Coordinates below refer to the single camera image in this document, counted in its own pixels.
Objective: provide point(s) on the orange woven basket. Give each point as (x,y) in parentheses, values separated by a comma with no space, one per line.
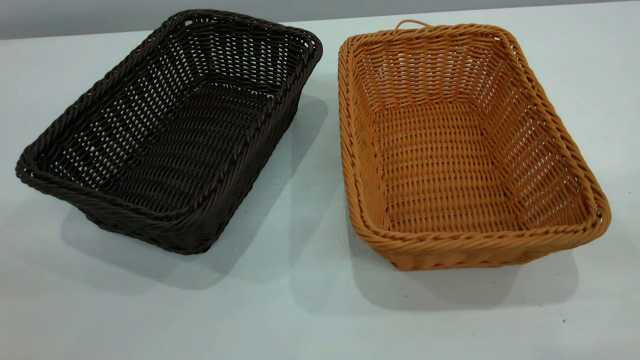
(450,160)

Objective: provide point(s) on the black woven basket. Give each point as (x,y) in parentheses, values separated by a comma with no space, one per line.
(180,150)

